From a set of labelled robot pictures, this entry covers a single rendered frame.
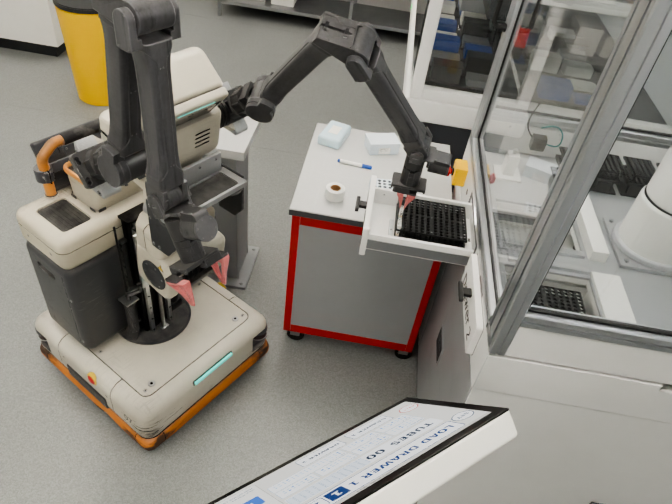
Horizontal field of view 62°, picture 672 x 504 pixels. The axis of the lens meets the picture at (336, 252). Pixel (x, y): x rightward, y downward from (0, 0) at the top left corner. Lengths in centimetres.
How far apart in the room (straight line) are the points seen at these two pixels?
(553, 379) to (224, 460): 124
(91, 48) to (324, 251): 239
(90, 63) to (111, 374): 241
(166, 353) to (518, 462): 124
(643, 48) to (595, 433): 105
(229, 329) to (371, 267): 59
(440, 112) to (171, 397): 157
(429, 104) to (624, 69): 156
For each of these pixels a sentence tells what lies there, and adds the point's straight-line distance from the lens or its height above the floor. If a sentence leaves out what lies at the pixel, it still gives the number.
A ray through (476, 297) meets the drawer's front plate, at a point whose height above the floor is 93.
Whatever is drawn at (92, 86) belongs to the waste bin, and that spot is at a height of 15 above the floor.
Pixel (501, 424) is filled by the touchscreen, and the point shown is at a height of 119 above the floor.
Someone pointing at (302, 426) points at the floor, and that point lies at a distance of 229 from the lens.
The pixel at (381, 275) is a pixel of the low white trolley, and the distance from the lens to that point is 214.
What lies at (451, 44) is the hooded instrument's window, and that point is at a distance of 242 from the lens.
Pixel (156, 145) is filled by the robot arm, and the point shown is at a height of 136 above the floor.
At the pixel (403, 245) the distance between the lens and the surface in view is 172.
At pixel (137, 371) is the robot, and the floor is 28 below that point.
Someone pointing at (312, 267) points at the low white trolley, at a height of 49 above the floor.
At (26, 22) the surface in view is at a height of 25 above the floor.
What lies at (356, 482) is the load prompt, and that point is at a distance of 91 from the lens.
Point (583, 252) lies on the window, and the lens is 123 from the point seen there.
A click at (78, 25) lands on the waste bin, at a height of 55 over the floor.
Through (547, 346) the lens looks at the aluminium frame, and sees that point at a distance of 140.
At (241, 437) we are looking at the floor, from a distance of 226.
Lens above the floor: 197
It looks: 42 degrees down
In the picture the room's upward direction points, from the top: 9 degrees clockwise
